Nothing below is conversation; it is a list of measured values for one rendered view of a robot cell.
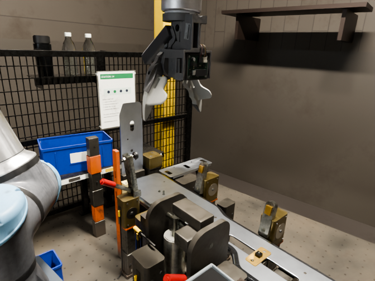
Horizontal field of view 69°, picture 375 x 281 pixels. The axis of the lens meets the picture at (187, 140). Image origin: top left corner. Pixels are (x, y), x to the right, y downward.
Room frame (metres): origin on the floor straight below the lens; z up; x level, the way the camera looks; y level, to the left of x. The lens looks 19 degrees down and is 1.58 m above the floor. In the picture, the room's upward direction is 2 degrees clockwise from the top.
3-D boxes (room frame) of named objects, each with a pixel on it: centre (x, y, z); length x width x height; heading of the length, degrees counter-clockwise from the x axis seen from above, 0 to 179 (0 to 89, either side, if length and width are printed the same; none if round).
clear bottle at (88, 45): (1.49, 0.53, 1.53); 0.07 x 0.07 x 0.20
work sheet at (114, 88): (1.49, 0.39, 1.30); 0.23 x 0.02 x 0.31; 132
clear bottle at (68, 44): (1.42, 0.60, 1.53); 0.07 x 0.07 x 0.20
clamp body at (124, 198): (0.89, 0.22, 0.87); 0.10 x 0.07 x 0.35; 132
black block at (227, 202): (0.99, -0.18, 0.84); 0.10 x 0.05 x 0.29; 132
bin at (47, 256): (0.83, 0.53, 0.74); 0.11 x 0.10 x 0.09; 42
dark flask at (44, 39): (1.34, 0.69, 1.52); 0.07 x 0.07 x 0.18
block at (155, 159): (1.30, 0.18, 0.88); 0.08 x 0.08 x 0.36; 42
